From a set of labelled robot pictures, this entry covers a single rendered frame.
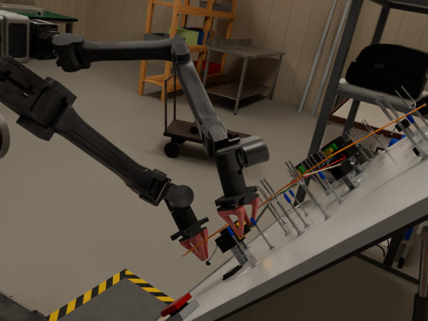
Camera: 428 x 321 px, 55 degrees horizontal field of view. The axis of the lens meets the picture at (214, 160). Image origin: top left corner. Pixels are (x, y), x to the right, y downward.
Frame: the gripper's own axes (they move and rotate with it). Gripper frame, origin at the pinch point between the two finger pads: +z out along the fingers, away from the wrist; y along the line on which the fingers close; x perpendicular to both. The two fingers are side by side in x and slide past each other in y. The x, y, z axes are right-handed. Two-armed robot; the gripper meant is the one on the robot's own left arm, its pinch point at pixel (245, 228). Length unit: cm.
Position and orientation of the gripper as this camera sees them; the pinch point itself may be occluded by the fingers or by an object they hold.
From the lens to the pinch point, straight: 101.2
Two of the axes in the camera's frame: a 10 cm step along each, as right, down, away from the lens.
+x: -7.9, 1.4, 6.0
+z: 2.6, 9.6, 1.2
